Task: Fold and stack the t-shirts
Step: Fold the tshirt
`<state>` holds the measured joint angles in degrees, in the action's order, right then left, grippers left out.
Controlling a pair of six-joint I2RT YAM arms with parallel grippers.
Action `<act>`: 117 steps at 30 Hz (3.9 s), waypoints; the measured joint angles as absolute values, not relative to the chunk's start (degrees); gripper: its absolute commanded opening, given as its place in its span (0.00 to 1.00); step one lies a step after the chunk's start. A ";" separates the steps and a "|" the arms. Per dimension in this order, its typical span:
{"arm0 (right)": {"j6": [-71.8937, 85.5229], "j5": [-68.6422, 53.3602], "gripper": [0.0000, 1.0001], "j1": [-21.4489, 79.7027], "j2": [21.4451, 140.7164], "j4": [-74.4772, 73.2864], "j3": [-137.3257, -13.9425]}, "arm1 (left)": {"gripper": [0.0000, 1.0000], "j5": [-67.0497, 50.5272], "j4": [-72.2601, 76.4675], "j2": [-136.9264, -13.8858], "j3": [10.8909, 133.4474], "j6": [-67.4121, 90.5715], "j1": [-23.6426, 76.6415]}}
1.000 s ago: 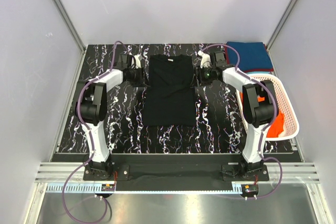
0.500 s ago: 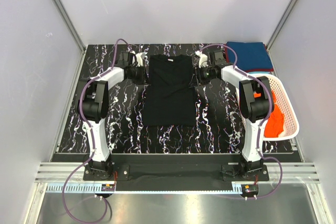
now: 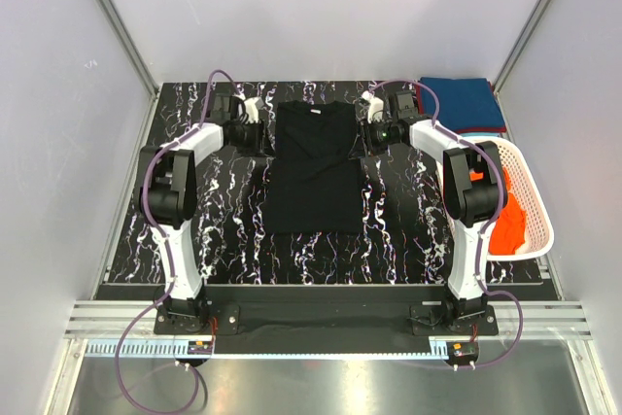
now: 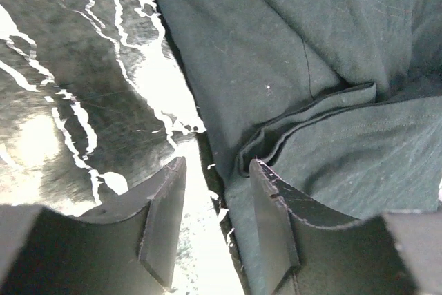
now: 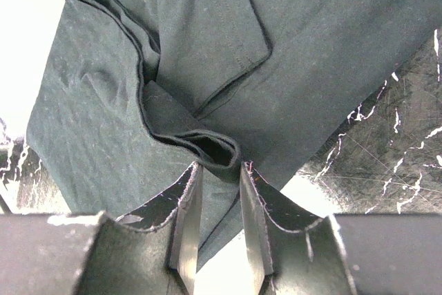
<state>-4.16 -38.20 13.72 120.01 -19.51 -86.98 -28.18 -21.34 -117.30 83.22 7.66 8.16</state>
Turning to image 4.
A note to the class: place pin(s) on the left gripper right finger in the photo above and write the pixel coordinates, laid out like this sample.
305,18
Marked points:
309,248

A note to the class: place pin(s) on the black t shirt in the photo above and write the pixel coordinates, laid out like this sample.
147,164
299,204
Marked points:
340,98

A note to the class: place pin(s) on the black marble pattern mat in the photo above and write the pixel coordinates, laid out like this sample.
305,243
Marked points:
93,102

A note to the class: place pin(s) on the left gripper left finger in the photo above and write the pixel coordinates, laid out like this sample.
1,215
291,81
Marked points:
127,245

